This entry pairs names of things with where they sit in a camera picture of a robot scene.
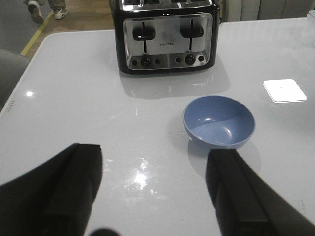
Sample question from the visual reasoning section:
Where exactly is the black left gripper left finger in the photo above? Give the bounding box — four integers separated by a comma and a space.
0, 143, 102, 236

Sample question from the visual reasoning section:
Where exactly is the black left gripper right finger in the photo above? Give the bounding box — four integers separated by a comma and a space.
206, 149, 315, 236

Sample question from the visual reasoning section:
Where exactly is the blue bowl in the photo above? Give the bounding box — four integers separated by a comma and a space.
183, 95, 255, 150

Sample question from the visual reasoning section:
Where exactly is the walking person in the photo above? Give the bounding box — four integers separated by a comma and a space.
23, 0, 69, 24

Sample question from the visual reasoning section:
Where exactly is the black silver toaster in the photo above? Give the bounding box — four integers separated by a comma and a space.
109, 0, 220, 74

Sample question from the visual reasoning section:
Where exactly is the grey upholstered chair left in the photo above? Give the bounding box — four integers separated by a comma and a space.
240, 0, 315, 21

